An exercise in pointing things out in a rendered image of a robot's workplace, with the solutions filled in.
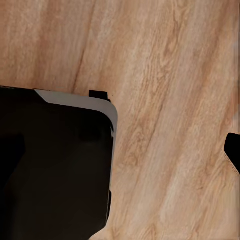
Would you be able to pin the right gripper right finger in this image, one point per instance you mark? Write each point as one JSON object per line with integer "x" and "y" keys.
{"x": 232, "y": 149}

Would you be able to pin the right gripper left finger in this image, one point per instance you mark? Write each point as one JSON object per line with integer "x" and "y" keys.
{"x": 12, "y": 149}

